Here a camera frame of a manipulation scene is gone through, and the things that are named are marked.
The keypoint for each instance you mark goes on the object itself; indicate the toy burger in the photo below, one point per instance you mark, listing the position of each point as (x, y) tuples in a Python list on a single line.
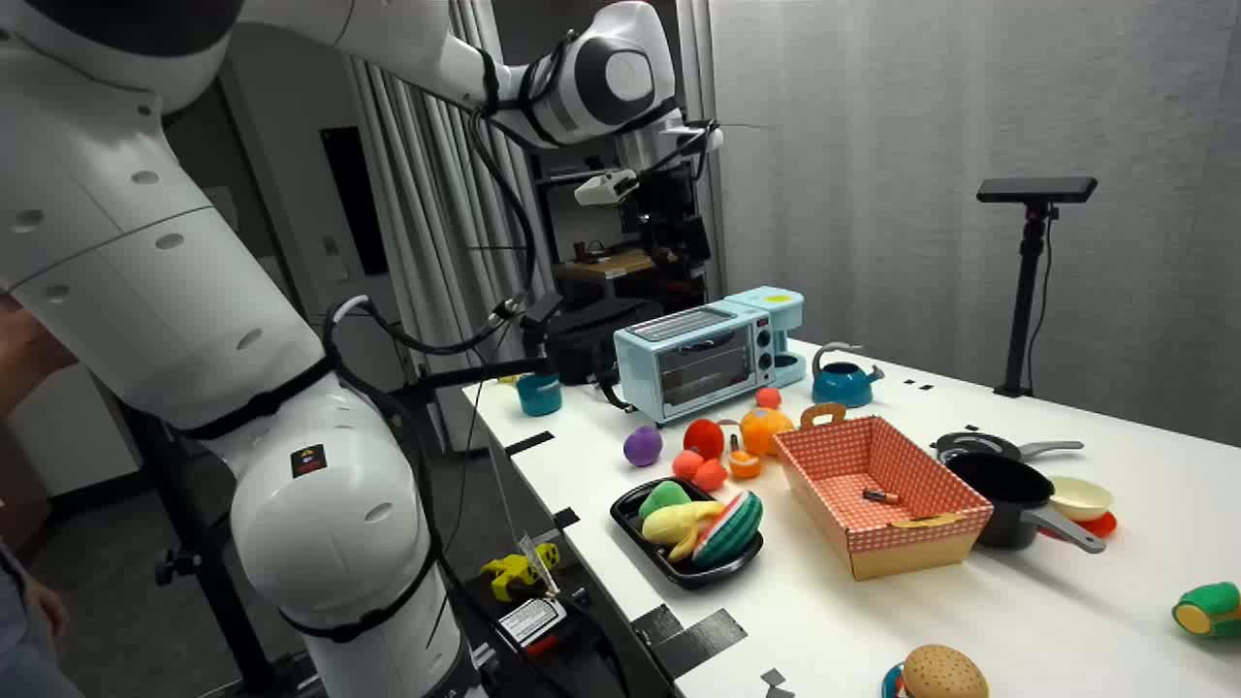
[(945, 673)]

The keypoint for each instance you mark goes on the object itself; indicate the yellow banana plush toy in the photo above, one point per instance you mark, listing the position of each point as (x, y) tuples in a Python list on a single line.
[(681, 527)]

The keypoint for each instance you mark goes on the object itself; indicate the black toy pot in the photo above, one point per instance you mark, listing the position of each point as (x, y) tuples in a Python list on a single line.
[(1000, 491)]

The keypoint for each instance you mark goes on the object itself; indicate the cream toy bowl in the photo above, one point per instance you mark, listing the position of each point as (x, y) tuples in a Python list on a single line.
[(1078, 500)]

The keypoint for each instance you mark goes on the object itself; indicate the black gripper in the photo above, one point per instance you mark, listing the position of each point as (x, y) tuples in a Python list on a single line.
[(675, 219)]

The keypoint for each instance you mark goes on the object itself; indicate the person forearm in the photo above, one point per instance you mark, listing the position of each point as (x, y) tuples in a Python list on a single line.
[(23, 353)]

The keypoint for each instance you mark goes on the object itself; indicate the grey toy pan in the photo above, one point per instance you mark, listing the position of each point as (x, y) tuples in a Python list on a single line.
[(981, 444)]

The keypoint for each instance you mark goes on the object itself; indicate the small orange cup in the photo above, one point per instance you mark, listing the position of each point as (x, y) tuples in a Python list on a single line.
[(744, 467)]

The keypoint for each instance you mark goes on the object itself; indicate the green plush toy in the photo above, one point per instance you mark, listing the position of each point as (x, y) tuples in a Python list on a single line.
[(666, 500)]

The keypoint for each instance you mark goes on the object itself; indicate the white red label box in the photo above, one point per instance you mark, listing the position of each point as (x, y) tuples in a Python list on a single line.
[(534, 624)]

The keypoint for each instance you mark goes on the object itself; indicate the watermelon slice plush toy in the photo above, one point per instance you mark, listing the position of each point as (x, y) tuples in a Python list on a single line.
[(735, 531)]

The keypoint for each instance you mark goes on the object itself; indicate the teal toy kettle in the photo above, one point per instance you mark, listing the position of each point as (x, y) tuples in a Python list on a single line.
[(843, 381)]

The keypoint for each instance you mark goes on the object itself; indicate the yellow clamp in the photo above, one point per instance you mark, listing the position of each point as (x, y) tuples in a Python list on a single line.
[(516, 567)]

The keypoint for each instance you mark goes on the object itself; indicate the small red toy tomato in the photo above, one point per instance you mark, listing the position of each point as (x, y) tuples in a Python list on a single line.
[(688, 462), (711, 476)]

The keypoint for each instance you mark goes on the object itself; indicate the teal cup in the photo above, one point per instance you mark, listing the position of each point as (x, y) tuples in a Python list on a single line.
[(539, 394)]

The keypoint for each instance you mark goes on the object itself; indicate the green yellow toy vegetable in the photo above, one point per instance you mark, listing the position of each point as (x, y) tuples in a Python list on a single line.
[(1206, 611)]

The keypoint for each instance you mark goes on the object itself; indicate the orange checkered box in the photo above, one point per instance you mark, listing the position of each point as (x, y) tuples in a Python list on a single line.
[(905, 531)]

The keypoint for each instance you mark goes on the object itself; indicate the small red ball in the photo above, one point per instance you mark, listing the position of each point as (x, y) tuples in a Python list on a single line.
[(770, 397)]

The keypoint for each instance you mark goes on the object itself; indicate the purple ball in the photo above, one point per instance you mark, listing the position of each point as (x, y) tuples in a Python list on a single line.
[(640, 448)]

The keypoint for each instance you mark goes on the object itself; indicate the black tape patch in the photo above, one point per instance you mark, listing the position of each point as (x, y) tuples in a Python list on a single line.
[(693, 639)]

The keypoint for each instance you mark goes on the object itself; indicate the red toy plate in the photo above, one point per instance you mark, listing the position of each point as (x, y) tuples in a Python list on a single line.
[(1101, 527)]

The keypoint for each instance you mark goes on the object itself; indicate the light blue toy oven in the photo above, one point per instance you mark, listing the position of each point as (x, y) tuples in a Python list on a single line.
[(699, 364)]

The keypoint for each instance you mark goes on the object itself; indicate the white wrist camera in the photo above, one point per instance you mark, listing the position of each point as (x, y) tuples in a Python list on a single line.
[(605, 192)]

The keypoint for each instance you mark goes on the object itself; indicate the small brown item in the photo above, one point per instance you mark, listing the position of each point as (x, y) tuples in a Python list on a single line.
[(883, 493)]

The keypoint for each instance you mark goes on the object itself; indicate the large red toy tomato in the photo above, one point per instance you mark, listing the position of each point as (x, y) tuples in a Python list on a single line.
[(703, 438)]

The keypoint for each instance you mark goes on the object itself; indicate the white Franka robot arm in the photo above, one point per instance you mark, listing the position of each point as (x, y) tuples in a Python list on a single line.
[(194, 324)]

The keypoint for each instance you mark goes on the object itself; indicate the black camera stand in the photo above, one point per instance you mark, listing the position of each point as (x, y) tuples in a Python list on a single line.
[(1028, 257)]

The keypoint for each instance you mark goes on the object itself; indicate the orange toy fruit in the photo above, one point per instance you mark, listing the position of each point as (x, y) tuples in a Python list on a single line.
[(765, 432)]

